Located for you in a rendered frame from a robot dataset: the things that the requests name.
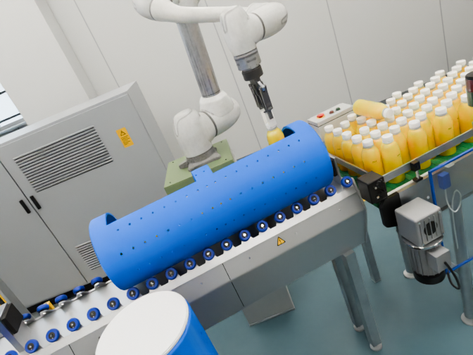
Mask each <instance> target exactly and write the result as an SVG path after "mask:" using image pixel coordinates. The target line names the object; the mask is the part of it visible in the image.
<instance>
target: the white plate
mask: <svg viewBox="0 0 473 355"><path fill-rule="evenodd" d="M188 318H189V308H188V305H187V302H186V301H185V299H184V297H183V296H182V295H180V294H178V293H176V292H171V291H160V292H154V293H151V294H147V295H146V296H143V297H141V298H139V299H137V300H136V301H133V302H132V303H131V304H129V305H128V306H126V307H125V308H124V309H123V310H122V311H121V312H119V314H118V315H117V316H116V317H114V319H113V320H112V321H111V322H110V323H109V324H108V326H107V327H106V329H105V330H104V331H103V333H102V335H101V337H100V340H99V342H98V344H97V348H96V355H167V354H168V353H169V352H170V350H171V349H172V348H173V347H174V346H175V345H176V343H177V342H178V341H179V339H180V337H181V336H182V334H183V332H184V330H185V327H186V326H187V321H188Z"/></svg>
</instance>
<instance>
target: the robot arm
mask: <svg viewBox="0 0 473 355"><path fill-rule="evenodd" d="M199 1H200V0H132V5H133V7H134V9H135V11H136V12H137V13H138V14H139V15H141V16H143V17H145V18H147V19H149V20H154V21H159V22H171V23H176V24H177V28H178V30H179V33H180V36H181V38H182V41H183V44H184V48H185V49H186V52H187V56H188V58H189V61H190V64H191V67H192V70H193V72H194V75H195V78H196V81H197V83H198V87H199V89H200V92H201V95H202V97H201V99H200V101H199V103H200V112H198V111H196V110H194V109H189V108H188V109H185V110H183V111H180V112H179V113H178V114H177V115H176V116H175V117H174V120H173V129H174V133H175V136H176V139H177V141H178V144H179V146H180V148H181V150H182V151H183V153H184V155H185V156H186V159H185V161H183V162H181V163H180V164H179V165H178V166H179V168H180V169H183V168H187V167H188V171H189V172H191V171H193V170H196V169H197V168H200V167H201V166H204V165H206V164H208V163H210V162H213V161H216V160H218V159H220V158H221V155H220V154H219V153H218V152H217V148H216V147H213V145H212V143H211V141H212V140H213V139H214V138H215V137H216V136H218V135H220V134H222V133H223V132H225V131H226V130H228V129H229V128H231V126H233V124H235V122H237V120H238V118H239V116H240V113H241V111H240V106H239V104H238V103H237V101H236V100H235V99H233V98H232V97H230V96H228V95H227V93H226V92H224V91H223V90H221V89H220V88H219V85H218V83H217V79H216V76H215V72H214V70H213V66H212V63H211V61H210V57H209V55H208V51H207V48H206V45H205V42H204V39H203V35H202V33H201V29H200V27H199V23H217V22H220V25H221V28H222V33H223V36H224V39H225V42H226V44H227V47H228V49H229V50H230V51H231V53H232V55H233V57H234V60H235V62H236V66H237V68H238V70H239V71H242V75H243V78H244V80H245V81H247V82H248V81H250V84H248V86H249V87H250V89H251V92H252V95H253V98H254V99H255V102H256V105H257V107H258V108H259V109H260V112H261V114H262V117H263V120H264V122H265V126H266V123H268V124H269V126H270V128H273V127H275V126H277V122H276V120H275V117H274V114H273V112H272V109H273V107H272V103H271V101H270V97H269V94H268V92H267V86H266V84H263V81H261V79H260V76H262V75H263V69H262V68H261V65H260V63H261V59H260V55H259V53H258V49H257V46H256V44H257V43H258V42H259V41H261V40H264V39H267V38H269V37H271V36H273V35H275V34H277V33H278V32H279V31H280V30H281V29H282V28H283V27H284V26H285V25H286V23H287V18H288V13H287V9H286V8H285V6H284V5H283V4H281V3H278V2H270V3H268V2H265V3H253V4H251V5H250V6H249V7H241V6H240V5H235V6H216V7H198V3H199Z"/></svg>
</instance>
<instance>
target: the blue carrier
mask: <svg viewBox="0 0 473 355"><path fill-rule="evenodd" d="M282 132H283V134H284V137H285V138H284V139H281V140H279V141H278V142H275V143H274V144H271V145H270V146H268V147H265V148H264V149H261V150H260V151H257V152H255V153H253V154H251V155H249V156H247V157H245V158H243V159H241V160H239V161H237V162H235V163H233V164H231V165H229V166H227V167H225V168H222V169H220V170H218V171H216V172H214V173H213V172H212V171H211V169H210V168H209V167H208V165H207V164H206V165H204V166H202V167H200V168H197V169H196V170H193V171H191V174H192V176H193V178H194V181H195V182H194V183H192V184H190V185H187V186H186V187H183V188H181V189H179V190H177V191H176V192H173V193H172V194H169V195H167V196H166V197H163V198H162V199H159V200H158V201H155V202H153V203H151V204H149V205H147V206H145V207H143V208H141V209H139V210H137V211H135V212H133V213H131V214H129V215H127V216H125V217H123V218H121V219H118V220H117V219H116V218H115V216H114V215H112V214H111V213H105V214H103V215H101V216H99V217H97V218H95V219H93V220H91V222H90V224H89V236H90V239H91V242H92V246H93V248H94V251H95V254H96V256H97V259H98V260H99V263H100V264H101V266H102V268H103V270H104V271H105V273H106V275H107V276H108V277H109V279H110V280H111V282H112V283H113V284H114V285H115V286H116V287H117V288H119V289H121V290H127V289H129V288H131V287H133V286H135V285H138V284H139V283H140V282H143V281H145V280H147V279H148V278H150V277H153V276H154V275H157V274H159V273H160V272H162V271H164V270H166V269H167V268H169V267H172V266H174V265H176V264H178V263H179V262H181V261H183V260H185V259H187V258H189V257H191V256H193V255H195V254H197V253H199V252H200V251H203V250H204V249H206V248H208V247H211V246H213V245H214V244H216V243H218V242H220V241H222V240H223V239H226V238H228V237H230V236H232V235H233V234H235V233H237V232H239V231H241V230H243V229H245V228H247V227H249V226H251V225H252V224H254V223H257V222H258V221H259V220H262V219H264V218H266V217H268V216H270V215H272V214H273V213H276V212H277V211H280V210H282V209H283V208H286V207H287V206H289V205H291V204H293V203H294V202H297V201H299V200H301V199H303V198H305V197H307V196H308V195H310V194H312V193H314V192H316V191H318V190H320V189H322V188H324V187H326V186H327V185H330V184H331V183H332V180H333V177H334V171H333V167H332V162H331V159H330V157H329V154H328V151H327V149H326V147H325V145H324V143H323V142H322V140H321V139H320V137H319V135H318V134H317V133H316V131H314V129H313V128H312V127H311V126H310V125H309V124H307V123H306V122H304V121H302V120H297V121H295V122H293V123H290V124H288V125H286V126H284V127H283V128H282ZM304 161H305V162H304ZM283 171H284V173H283ZM272 177H274V178H272ZM262 182H263V184H262ZM197 191H198V192H197ZM240 193H241V194H240ZM187 196H188V197H187ZM229 198H231V200H229ZM220 203H222V204H220ZM212 207H213V208H212ZM202 212H203V214H201V213H202ZM168 230H169V231H168ZM156 235H157V237H156ZM144 241H146V243H145V242H144ZM132 247H134V249H133V248H132ZM121 253H122V254H121Z"/></svg>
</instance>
